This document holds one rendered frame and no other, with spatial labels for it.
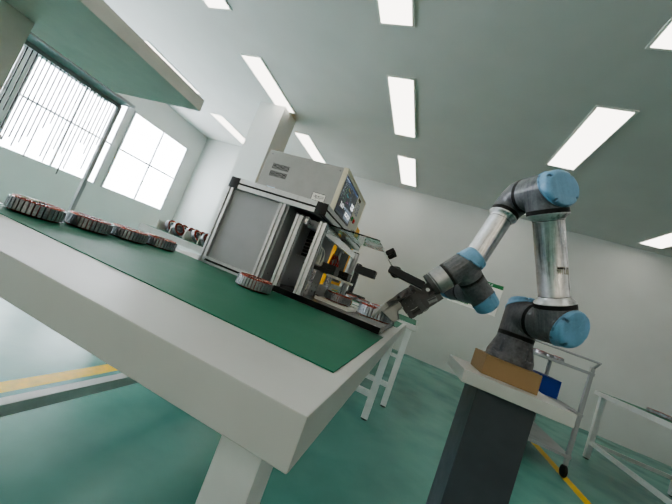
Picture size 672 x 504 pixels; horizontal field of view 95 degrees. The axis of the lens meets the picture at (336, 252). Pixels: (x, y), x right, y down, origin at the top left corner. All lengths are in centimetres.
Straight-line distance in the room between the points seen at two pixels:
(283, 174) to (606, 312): 661
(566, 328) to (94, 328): 110
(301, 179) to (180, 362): 111
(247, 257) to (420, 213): 589
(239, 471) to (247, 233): 98
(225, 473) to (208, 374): 10
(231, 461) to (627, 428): 734
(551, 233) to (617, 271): 635
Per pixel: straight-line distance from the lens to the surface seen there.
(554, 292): 115
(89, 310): 44
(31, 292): 52
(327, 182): 133
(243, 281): 94
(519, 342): 125
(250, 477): 38
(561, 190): 113
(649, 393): 761
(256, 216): 125
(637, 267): 762
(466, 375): 112
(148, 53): 92
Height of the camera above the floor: 86
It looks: 5 degrees up
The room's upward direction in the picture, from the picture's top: 21 degrees clockwise
